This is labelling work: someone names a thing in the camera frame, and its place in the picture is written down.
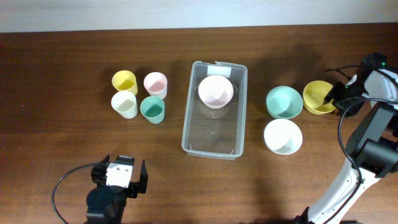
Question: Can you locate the teal plastic bowl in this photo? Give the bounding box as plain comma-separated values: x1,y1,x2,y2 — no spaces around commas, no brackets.
266,86,303,119

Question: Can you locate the white plastic cup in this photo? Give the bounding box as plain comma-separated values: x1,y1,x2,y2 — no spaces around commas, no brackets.
111,91,138,119

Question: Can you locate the white plastic bowl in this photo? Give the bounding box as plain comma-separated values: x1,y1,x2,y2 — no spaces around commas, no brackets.
263,119,303,155

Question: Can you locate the yellow plastic cup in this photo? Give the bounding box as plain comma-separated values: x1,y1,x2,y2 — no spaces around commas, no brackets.
111,70,138,95

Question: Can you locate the pink plastic cup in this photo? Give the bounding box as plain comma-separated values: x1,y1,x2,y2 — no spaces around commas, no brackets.
144,72,168,99

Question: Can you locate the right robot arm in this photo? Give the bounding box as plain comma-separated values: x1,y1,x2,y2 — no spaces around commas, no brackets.
293,52,397,223

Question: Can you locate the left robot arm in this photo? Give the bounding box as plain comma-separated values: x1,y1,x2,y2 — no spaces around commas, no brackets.
86,155,149,224

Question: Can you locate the clear plastic storage container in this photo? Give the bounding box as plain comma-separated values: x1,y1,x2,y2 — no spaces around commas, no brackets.
182,61,248,160

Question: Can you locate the white label on container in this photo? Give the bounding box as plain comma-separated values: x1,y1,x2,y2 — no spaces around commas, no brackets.
207,65,232,78

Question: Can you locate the teal plastic cup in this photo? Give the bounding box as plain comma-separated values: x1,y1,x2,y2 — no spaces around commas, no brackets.
140,96,165,124

